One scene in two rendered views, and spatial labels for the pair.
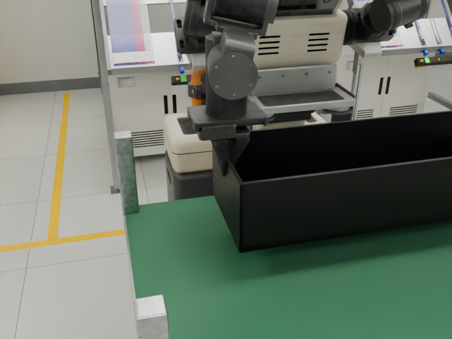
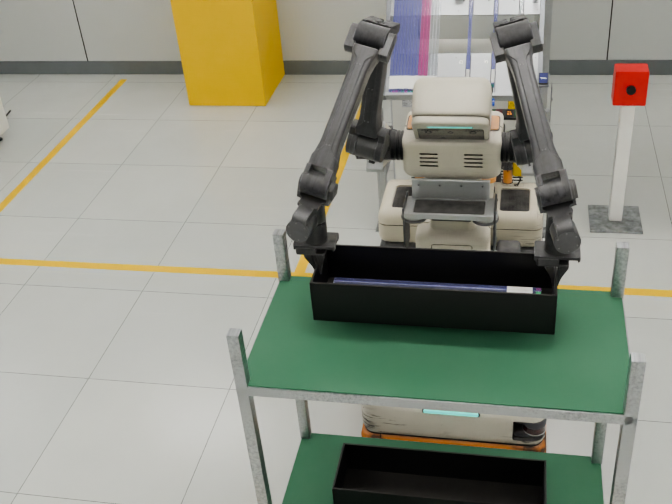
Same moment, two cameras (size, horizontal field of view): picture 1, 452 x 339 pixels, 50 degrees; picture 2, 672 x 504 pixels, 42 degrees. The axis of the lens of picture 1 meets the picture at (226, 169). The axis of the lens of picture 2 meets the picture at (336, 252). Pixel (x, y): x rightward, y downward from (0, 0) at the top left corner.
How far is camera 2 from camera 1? 1.55 m
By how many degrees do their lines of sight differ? 25
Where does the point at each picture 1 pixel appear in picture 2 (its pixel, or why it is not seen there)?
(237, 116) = (316, 244)
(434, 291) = (419, 367)
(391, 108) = not seen: outside the picture
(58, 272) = not seen: hidden behind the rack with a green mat
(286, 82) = (443, 190)
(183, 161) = (386, 231)
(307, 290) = (349, 350)
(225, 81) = (293, 233)
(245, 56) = (301, 224)
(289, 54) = (448, 167)
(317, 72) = (471, 185)
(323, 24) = (476, 148)
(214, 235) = not seen: hidden behind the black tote
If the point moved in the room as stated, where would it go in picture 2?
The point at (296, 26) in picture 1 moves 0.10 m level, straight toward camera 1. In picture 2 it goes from (451, 148) to (434, 163)
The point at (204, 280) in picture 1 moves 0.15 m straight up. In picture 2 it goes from (299, 331) to (292, 283)
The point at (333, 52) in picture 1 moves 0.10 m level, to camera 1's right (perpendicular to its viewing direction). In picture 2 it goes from (490, 169) to (525, 174)
